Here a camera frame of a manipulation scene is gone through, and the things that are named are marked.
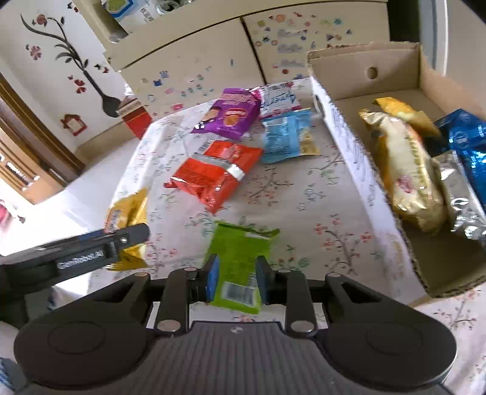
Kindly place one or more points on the blue and white carton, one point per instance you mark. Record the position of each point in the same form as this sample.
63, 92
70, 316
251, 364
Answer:
117, 7

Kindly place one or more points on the silver foil snack packet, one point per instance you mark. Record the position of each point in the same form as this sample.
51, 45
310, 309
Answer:
459, 197

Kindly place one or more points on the pink and white snack packet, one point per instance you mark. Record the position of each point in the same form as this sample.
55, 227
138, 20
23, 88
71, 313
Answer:
279, 97

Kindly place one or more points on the cardboard box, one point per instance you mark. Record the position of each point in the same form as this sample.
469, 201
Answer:
448, 262

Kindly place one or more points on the cream cabinet with stickers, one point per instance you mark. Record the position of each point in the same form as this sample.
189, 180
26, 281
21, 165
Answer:
190, 49

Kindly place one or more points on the purple snack packet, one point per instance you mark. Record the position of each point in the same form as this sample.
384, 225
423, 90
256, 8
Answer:
231, 114

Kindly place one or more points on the green snack packet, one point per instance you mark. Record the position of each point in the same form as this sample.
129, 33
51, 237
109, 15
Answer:
237, 250

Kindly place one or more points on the cream croissant snack packet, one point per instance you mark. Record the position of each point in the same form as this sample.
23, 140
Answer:
410, 171

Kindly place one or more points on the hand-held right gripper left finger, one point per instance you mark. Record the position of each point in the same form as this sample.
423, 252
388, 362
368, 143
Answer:
213, 279

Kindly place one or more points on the blue foil snack packet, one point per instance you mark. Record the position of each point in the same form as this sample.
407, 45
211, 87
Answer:
469, 144

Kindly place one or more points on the wooden door frame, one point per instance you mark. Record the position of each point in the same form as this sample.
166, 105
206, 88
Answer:
45, 133

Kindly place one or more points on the light blue snack packet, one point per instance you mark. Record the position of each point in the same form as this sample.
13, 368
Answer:
286, 136

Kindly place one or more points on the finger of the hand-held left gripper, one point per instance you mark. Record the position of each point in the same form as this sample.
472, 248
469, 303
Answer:
125, 235

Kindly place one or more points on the floral tablecloth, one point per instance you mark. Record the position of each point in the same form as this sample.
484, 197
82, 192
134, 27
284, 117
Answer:
303, 197

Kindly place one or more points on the red snack packet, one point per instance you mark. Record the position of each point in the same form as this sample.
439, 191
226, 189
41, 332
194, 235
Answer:
212, 174

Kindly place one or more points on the yellow snack packet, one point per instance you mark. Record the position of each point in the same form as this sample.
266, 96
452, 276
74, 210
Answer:
131, 212
406, 110

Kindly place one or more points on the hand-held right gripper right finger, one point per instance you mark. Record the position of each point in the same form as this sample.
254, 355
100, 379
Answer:
262, 279

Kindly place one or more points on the red gift box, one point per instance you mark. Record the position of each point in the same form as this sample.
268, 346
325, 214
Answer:
136, 123

